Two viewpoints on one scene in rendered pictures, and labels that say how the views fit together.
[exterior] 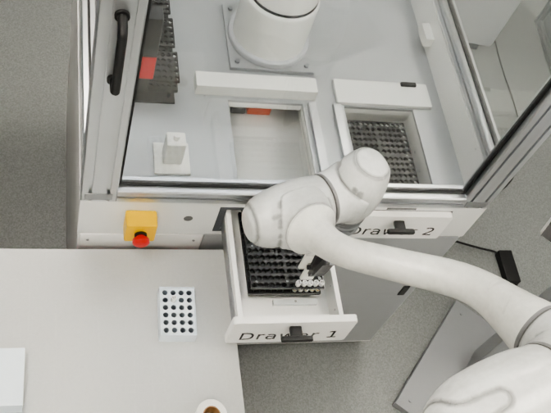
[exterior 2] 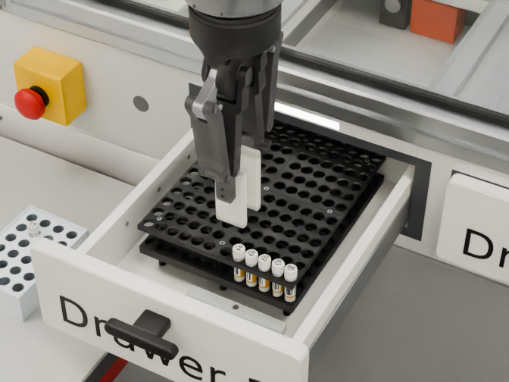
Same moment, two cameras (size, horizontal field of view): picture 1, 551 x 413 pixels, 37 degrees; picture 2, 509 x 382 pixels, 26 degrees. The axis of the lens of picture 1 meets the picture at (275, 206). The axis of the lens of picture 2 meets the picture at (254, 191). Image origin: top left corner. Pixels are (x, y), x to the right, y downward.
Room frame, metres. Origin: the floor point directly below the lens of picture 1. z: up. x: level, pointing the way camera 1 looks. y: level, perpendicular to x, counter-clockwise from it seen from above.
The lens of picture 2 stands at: (0.59, -0.77, 1.66)
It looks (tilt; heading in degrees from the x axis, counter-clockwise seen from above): 41 degrees down; 57
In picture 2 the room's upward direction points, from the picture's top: straight up
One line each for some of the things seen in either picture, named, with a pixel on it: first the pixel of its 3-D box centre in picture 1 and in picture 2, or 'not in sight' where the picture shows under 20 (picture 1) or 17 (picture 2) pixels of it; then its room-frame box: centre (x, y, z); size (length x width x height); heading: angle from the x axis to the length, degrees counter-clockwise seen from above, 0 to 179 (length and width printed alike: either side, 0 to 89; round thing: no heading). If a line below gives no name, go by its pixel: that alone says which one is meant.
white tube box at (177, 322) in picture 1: (176, 314); (26, 261); (0.85, 0.10, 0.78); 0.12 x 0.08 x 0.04; 27
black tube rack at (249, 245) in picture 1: (279, 252); (266, 211); (1.07, -0.05, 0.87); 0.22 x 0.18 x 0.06; 28
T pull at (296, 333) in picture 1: (296, 333); (148, 330); (0.87, -0.16, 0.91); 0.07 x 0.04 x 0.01; 118
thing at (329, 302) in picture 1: (277, 250); (270, 209); (1.07, -0.05, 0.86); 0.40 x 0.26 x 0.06; 28
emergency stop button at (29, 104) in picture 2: (140, 239); (32, 101); (0.93, 0.25, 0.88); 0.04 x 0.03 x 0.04; 118
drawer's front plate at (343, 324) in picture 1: (290, 329); (165, 333); (0.89, -0.15, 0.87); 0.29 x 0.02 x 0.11; 118
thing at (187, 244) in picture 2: (287, 285); (217, 251); (0.98, -0.10, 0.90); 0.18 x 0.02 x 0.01; 118
